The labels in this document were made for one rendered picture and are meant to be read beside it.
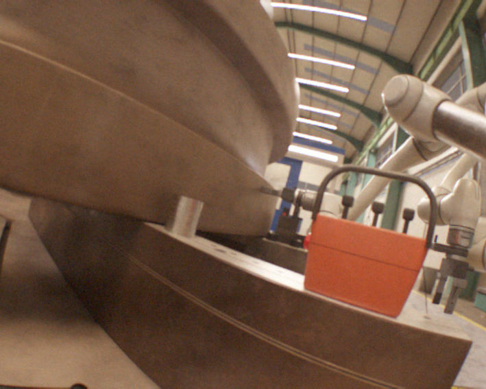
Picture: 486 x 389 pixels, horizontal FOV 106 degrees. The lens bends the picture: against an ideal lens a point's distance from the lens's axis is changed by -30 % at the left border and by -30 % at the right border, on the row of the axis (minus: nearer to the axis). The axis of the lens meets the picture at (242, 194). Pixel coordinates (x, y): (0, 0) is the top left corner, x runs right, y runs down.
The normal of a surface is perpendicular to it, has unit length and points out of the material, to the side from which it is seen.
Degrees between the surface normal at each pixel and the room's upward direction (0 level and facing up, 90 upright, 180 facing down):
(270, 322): 90
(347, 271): 97
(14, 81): 90
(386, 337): 90
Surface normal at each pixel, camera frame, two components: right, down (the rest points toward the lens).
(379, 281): -0.54, -0.10
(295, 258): -0.18, -0.12
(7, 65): 0.69, 0.15
